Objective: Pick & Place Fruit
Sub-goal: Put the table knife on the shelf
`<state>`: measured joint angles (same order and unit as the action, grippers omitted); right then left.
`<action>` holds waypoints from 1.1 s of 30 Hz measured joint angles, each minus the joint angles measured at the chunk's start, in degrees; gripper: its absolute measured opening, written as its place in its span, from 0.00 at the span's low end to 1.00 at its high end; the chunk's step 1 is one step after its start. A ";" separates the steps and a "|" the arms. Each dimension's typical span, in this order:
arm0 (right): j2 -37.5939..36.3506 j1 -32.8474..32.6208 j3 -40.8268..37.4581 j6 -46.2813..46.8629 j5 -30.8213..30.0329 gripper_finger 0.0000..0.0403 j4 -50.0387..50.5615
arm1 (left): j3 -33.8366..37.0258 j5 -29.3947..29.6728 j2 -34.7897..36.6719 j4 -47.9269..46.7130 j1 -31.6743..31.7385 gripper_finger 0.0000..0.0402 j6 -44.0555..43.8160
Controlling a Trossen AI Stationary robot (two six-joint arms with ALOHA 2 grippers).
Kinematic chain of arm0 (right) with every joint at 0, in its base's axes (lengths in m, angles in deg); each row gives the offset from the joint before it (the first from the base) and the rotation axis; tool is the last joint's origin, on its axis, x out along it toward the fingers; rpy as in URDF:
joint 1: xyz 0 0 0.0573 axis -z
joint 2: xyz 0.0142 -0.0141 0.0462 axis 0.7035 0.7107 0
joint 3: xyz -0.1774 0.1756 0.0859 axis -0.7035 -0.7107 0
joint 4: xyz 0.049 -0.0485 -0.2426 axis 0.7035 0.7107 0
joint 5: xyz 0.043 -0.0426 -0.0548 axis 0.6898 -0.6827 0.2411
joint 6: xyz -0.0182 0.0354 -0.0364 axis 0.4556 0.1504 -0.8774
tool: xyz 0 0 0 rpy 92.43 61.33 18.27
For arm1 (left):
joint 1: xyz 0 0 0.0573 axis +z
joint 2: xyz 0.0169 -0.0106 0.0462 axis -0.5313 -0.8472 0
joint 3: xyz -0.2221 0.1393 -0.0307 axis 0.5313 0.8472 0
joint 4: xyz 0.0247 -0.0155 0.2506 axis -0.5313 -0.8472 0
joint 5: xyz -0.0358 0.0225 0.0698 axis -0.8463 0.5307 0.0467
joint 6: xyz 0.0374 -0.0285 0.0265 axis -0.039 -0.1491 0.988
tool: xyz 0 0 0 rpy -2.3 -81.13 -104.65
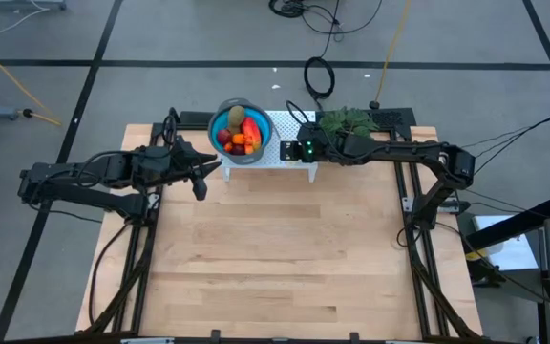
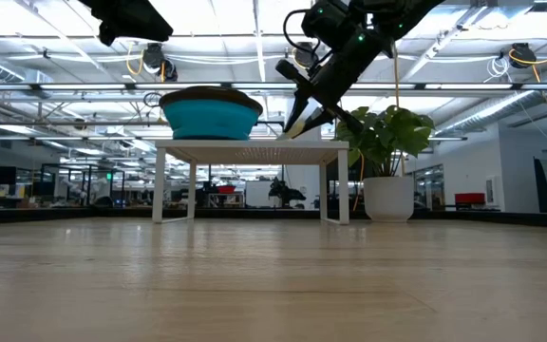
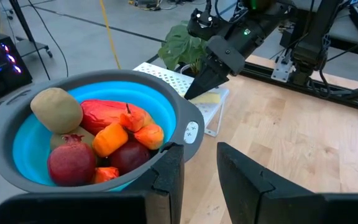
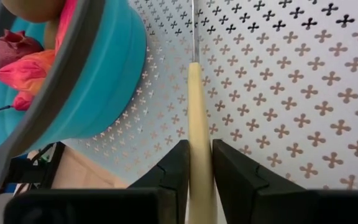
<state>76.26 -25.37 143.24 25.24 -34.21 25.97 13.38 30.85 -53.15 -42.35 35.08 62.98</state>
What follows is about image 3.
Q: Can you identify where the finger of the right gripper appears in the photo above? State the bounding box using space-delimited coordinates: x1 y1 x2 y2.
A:
183 58 230 101

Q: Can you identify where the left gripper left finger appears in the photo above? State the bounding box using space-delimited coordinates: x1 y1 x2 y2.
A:
126 142 185 224

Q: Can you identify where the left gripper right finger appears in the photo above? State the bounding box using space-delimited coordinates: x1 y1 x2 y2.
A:
216 142 319 224

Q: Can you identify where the blue bowl with grey rim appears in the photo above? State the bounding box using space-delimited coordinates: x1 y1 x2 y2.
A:
0 68 205 194

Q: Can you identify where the small orange toy pear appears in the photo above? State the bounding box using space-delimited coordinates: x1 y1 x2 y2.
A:
134 123 165 151
119 103 146 133

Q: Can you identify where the dark red toy pomegranate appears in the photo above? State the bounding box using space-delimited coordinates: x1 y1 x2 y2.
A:
109 141 151 175

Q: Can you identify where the small orange-red toy fruit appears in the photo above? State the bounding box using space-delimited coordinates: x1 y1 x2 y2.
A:
92 167 120 184

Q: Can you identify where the orange toy tangerine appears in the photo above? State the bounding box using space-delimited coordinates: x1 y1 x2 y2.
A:
92 123 129 158

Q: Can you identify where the red yellow toy mango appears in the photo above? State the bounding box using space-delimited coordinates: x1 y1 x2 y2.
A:
80 99 155 136

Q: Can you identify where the dark red plum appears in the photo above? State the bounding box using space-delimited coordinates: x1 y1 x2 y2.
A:
47 134 97 187

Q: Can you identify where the brown toy kiwi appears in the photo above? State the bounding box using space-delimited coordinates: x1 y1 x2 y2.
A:
30 87 83 134

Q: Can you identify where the white perforated metal rack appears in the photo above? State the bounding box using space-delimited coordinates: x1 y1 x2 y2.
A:
132 62 230 138

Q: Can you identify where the green plant in white pot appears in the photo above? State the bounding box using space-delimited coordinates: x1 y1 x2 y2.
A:
157 21 213 77

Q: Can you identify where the dark grey desk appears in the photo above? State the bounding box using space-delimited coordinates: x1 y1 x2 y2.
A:
324 0 358 60

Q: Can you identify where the black pole stand with wheels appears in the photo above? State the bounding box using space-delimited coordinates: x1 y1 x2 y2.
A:
8 0 54 59

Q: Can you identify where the black aluminium table frame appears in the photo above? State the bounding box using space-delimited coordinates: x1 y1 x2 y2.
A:
239 62 358 114

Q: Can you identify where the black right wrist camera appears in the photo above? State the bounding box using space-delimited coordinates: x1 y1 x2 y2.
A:
186 8 220 41

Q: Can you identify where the black cable bundle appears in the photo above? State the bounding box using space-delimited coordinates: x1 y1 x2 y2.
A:
128 0 198 12

